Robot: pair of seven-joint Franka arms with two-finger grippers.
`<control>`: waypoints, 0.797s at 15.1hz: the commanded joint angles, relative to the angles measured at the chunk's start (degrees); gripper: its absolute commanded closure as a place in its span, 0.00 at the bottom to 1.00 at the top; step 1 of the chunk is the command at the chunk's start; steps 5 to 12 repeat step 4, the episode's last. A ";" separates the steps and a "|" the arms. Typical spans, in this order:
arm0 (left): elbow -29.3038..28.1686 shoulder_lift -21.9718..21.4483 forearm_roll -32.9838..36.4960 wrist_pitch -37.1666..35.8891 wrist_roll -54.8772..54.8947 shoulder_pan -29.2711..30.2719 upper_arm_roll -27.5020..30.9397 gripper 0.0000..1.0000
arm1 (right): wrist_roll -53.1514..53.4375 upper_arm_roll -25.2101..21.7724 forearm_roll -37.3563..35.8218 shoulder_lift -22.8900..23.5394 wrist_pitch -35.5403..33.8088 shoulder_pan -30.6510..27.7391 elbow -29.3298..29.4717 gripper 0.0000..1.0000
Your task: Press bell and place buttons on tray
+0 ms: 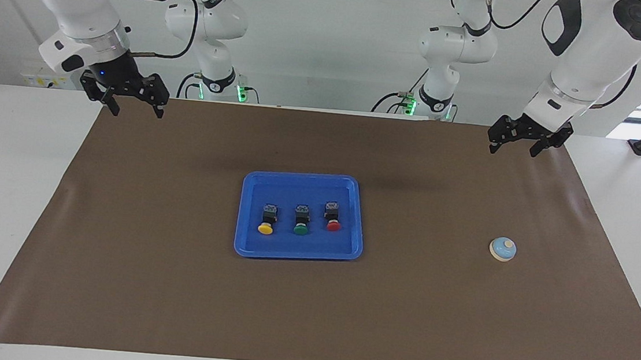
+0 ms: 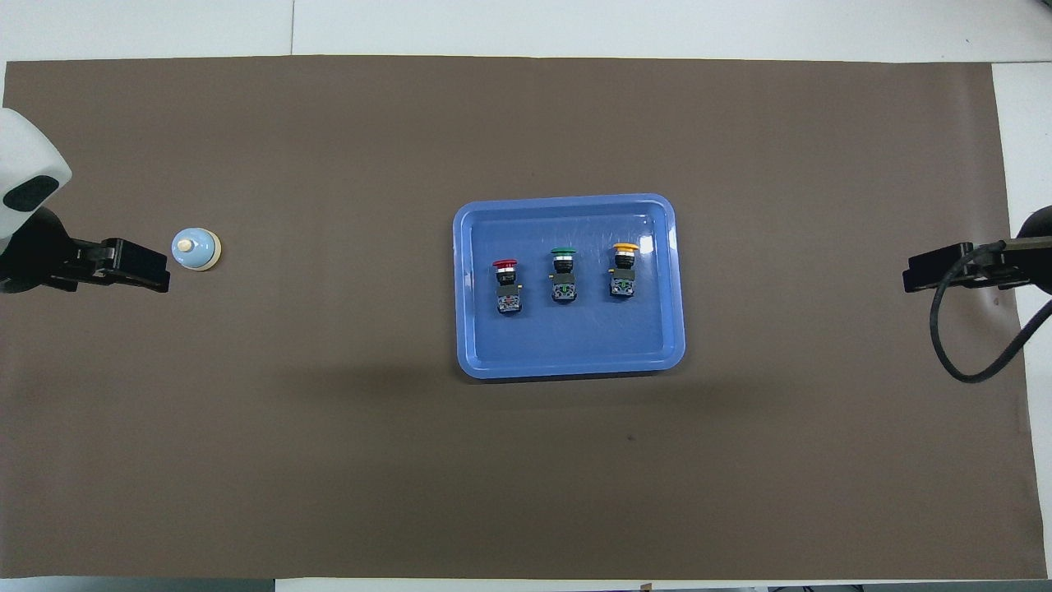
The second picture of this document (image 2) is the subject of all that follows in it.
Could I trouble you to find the brown table mat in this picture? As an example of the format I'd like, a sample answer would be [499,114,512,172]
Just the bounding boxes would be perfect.
[0,55,1049,580]

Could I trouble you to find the green push button switch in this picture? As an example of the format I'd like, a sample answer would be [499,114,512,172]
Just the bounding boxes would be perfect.
[549,247,579,304]

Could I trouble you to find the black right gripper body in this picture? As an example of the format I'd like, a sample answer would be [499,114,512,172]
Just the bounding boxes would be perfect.
[974,206,1052,293]

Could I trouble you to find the red push button switch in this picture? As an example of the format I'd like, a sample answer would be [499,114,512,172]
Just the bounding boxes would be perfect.
[491,258,524,317]

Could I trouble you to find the blue plastic tray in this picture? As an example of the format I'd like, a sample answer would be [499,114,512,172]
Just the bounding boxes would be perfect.
[452,193,686,381]

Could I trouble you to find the light blue call bell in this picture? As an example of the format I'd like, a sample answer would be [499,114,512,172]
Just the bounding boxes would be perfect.
[170,227,223,273]

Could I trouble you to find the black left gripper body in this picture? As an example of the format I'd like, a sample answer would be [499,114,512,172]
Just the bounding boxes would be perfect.
[0,207,76,294]

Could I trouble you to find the yellow push button switch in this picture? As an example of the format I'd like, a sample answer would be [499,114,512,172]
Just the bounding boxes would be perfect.
[608,242,641,299]

